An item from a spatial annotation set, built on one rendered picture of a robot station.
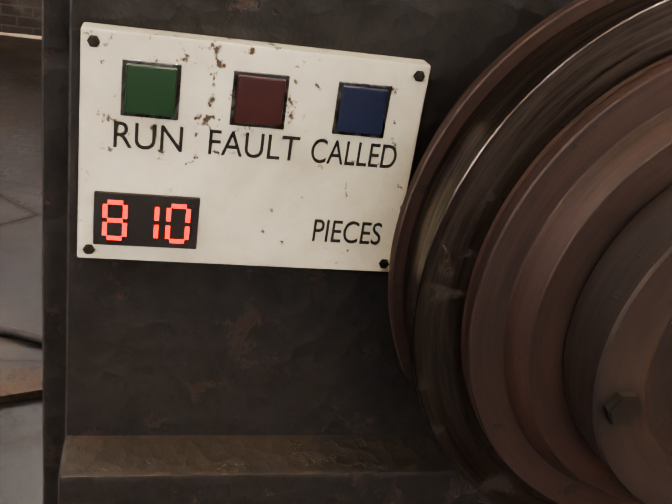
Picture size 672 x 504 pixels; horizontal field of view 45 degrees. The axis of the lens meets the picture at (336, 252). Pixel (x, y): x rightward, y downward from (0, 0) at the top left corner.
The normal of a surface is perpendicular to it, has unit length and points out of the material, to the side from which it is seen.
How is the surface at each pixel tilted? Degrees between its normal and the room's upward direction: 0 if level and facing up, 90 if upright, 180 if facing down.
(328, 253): 90
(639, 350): 90
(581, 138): 90
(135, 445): 0
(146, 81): 90
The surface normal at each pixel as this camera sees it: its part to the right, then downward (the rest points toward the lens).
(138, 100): 0.19, 0.43
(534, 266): -0.75, 0.01
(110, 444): 0.14, -0.90
